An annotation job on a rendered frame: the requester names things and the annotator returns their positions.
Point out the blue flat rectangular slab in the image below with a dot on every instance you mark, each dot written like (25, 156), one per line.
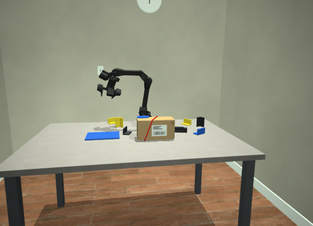
(102, 135)

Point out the tan cardboard box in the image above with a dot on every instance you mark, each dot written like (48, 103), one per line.
(162, 127)

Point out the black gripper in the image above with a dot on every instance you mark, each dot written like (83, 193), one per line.
(100, 88)

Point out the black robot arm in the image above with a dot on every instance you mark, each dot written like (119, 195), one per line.
(112, 76)

